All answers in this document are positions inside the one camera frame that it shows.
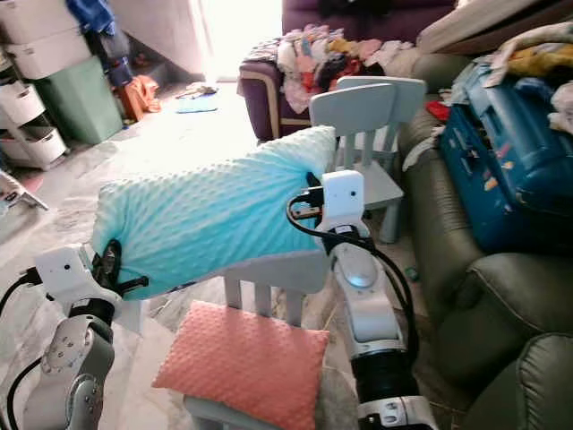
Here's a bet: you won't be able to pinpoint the blue hanging clothes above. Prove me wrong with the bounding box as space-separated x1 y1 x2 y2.
65 0 137 89

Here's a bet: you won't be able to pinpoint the green leather armchair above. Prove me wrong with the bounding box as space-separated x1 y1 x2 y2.
397 52 573 314

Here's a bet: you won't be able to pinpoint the green storage bin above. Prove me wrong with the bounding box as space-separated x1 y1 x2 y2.
34 56 124 148

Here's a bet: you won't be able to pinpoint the blue suitcase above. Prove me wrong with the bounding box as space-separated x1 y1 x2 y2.
439 61 573 258

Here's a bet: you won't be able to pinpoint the pale blue child chair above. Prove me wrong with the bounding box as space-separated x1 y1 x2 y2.
309 75 429 245
182 249 332 430

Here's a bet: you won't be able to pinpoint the purple sofa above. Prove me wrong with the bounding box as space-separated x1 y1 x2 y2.
236 0 458 144

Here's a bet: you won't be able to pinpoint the pile of colourful clothes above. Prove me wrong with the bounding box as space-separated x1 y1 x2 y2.
271 24 417 115

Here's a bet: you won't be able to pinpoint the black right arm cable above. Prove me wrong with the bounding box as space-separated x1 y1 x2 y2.
286 193 420 359

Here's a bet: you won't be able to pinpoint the beige mattress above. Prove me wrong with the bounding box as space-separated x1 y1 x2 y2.
415 0 573 56

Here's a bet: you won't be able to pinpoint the white drawer rack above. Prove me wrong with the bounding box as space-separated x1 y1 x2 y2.
0 54 70 173

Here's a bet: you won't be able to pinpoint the red cloth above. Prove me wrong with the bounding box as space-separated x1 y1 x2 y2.
423 99 453 125

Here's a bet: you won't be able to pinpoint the printed flat box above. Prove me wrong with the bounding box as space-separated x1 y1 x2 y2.
0 168 50 216

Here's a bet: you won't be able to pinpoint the orange bag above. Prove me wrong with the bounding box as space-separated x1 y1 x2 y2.
115 75 162 124

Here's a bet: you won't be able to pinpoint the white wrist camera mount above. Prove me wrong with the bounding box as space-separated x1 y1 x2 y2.
319 169 367 237
33 244 110 312

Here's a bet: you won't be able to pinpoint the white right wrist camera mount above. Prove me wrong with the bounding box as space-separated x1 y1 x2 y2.
319 169 367 237

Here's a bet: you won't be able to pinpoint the teal dotted pillow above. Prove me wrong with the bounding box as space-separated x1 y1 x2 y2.
89 125 339 302

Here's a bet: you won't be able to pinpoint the white storage box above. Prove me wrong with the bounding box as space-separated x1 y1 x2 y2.
0 0 79 47
4 30 92 82

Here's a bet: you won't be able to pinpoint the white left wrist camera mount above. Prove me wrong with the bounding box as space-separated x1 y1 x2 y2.
33 244 110 312

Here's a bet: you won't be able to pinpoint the coral dotted pillow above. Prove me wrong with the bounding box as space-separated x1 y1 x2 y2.
151 299 331 430

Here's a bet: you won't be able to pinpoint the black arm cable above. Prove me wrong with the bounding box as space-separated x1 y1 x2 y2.
0 269 46 430
286 193 420 359

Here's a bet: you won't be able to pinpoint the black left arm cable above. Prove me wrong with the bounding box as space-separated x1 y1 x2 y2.
0 269 46 430

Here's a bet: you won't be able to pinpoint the yellow and white laundry heap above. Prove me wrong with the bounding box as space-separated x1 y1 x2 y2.
482 20 573 135

